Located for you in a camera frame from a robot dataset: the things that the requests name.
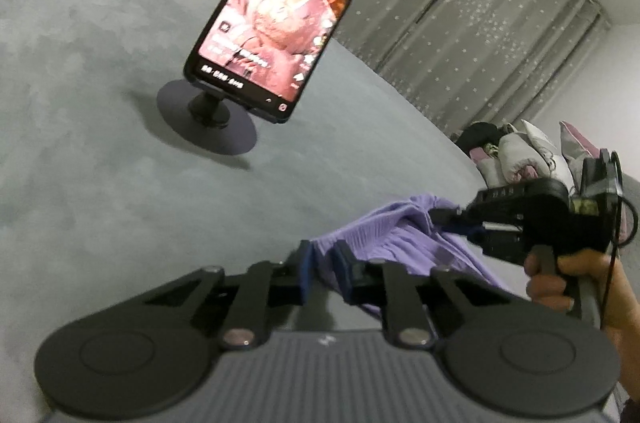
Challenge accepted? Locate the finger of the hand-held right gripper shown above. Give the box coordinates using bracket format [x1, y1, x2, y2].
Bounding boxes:
[443, 223, 493, 248]
[429, 205, 475, 225]

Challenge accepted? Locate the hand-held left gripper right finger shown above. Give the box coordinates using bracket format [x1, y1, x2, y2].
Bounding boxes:
[332, 239, 507, 349]

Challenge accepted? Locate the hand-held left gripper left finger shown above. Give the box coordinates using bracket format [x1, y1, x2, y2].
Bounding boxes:
[143, 240, 313, 349]

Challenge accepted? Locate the purple garment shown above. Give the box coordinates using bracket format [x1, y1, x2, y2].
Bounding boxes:
[309, 193, 508, 321]

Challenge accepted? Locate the person's right forearm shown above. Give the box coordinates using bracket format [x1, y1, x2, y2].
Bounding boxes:
[597, 268, 640, 404]

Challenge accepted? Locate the person's right hand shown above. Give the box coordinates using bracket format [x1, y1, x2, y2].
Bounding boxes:
[523, 247, 629, 320]

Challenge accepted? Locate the grey and pink pillow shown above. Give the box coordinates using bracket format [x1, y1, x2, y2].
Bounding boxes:
[557, 120, 631, 249]

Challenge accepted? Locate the black cloth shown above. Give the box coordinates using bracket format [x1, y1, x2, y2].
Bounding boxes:
[456, 122, 505, 155]

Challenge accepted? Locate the black round phone stand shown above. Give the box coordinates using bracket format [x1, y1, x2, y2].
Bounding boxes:
[156, 80, 258, 156]

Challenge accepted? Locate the grey dotted curtain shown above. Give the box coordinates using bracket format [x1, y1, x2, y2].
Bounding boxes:
[332, 0, 614, 139]

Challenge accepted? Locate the black smartphone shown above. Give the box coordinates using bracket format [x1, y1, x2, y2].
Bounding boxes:
[183, 0, 381, 124]

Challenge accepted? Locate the grey bed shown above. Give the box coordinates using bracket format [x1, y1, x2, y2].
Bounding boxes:
[0, 0, 531, 423]

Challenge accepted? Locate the thin black cable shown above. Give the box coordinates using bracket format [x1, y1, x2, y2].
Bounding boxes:
[599, 196, 640, 329]

